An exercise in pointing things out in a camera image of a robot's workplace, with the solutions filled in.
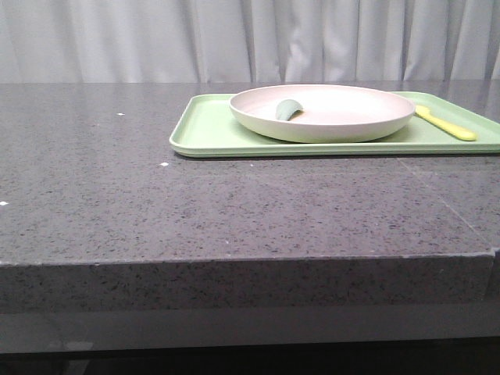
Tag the pale green plastic spoon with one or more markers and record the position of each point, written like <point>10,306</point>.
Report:
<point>287,109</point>

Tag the grey pleated curtain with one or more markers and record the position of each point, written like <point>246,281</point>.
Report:
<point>247,41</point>

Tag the light green plastic tray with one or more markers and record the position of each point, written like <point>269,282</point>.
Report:
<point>207,129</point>

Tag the white round plate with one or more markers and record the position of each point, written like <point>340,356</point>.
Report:
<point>331,113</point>

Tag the yellow plastic fork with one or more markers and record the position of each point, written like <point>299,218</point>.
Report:
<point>452,129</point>

